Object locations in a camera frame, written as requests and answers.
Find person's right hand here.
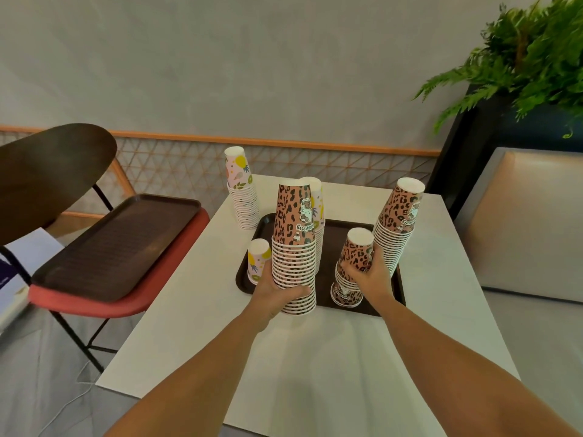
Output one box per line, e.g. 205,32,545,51
344,245,397,315

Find person's left hand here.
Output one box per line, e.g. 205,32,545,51
246,259,315,335

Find short leopard print cup stack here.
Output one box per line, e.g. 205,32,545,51
331,227,375,308

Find tall leopard print cup stack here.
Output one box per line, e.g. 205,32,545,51
271,184,318,316

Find person's left forearm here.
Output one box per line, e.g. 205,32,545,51
104,310,274,437

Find person's right forearm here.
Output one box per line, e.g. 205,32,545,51
371,296,582,437

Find brown plastic serving tray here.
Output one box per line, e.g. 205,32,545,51
30,193,202,304
235,212,406,318

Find short fruit print cup stack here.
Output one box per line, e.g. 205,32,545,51
247,238,273,286

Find medium leopard print cup stack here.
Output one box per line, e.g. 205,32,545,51
373,177,426,279

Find tall fruit print cup stack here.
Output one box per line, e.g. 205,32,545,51
224,146,261,231

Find black planter box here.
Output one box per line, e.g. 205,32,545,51
425,83,583,222

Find beige upholstered bench cushion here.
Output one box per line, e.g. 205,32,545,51
453,146,583,304

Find white paper bag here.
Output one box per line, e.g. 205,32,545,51
0,227,65,334

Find red seat wooden back chair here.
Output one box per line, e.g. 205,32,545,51
0,123,211,374

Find green fern plant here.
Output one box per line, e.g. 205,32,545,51
412,0,583,140

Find rattan lattice wall panel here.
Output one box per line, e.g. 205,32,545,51
0,124,442,233

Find white cable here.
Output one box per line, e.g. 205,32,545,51
45,358,97,430

